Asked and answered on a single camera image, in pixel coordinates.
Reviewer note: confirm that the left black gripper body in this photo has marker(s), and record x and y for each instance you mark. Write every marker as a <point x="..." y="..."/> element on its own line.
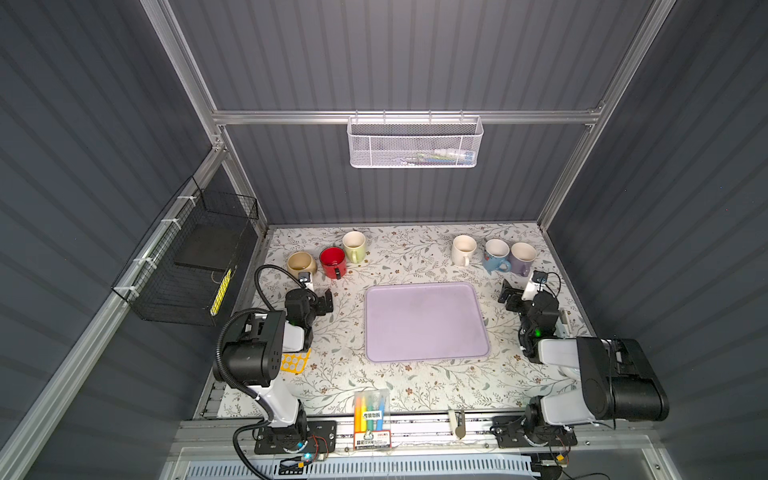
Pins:
<point x="312" y="308"/>

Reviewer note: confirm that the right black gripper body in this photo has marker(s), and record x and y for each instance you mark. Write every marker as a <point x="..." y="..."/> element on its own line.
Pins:
<point x="524" y="318"/>

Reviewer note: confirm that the blue dotted mug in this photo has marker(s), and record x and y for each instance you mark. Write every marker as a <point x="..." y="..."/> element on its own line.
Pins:
<point x="495" y="256"/>

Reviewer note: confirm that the purple mug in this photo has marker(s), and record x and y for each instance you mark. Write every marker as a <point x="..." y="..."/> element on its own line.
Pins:
<point x="522" y="256"/>

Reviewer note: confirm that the red mug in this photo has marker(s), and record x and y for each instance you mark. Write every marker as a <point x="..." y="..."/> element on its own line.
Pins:
<point x="333" y="262"/>

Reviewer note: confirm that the white mug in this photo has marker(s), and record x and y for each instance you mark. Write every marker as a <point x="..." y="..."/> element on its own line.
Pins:
<point x="463" y="248"/>

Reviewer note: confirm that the light green mug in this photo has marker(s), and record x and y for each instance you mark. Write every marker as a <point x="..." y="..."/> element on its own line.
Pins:
<point x="355" y="246"/>

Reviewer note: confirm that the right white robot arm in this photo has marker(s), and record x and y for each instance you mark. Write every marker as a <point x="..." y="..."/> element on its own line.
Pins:
<point x="614" y="378"/>

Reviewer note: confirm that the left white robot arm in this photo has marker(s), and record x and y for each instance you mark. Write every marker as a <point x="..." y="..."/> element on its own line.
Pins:
<point x="248" y="358"/>

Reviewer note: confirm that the yellow calculator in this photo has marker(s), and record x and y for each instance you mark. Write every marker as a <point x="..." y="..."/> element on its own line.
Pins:
<point x="295" y="362"/>

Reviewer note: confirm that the lavender plastic tray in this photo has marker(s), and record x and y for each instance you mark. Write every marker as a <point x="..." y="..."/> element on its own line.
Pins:
<point x="424" y="322"/>

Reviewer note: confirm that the pack of coloured markers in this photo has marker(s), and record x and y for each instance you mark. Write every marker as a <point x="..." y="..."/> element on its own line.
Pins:
<point x="372" y="425"/>

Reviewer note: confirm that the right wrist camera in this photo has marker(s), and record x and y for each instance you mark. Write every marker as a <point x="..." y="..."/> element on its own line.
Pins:
<point x="538" y="280"/>

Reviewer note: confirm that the black wire basket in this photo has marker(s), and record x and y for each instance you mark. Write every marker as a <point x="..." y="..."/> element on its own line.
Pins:
<point x="174" y="277"/>

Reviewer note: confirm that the white wire mesh basket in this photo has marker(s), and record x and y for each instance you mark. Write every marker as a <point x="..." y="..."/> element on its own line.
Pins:
<point x="425" y="143"/>

